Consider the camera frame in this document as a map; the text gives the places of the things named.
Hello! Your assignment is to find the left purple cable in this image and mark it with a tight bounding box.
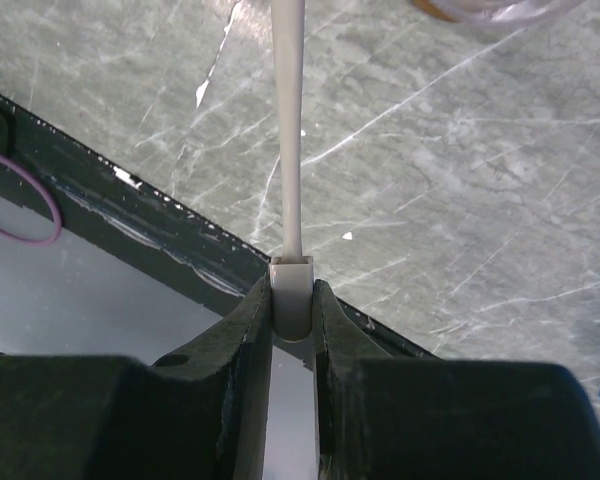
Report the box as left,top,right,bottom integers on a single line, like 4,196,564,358
0,149,64,246

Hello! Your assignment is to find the grey toothbrush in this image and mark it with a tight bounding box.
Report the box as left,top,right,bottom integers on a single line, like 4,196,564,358
269,0,314,342

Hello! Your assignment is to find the black base frame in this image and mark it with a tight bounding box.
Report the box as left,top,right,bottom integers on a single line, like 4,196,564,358
0,82,436,374

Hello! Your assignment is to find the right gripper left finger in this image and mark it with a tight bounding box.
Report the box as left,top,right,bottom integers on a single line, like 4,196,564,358
0,278,273,479

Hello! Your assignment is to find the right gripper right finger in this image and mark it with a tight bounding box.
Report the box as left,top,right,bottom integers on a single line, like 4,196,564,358
312,280,600,479

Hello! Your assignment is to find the brown oval wooden tray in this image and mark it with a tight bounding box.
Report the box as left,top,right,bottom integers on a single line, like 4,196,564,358
411,0,457,23

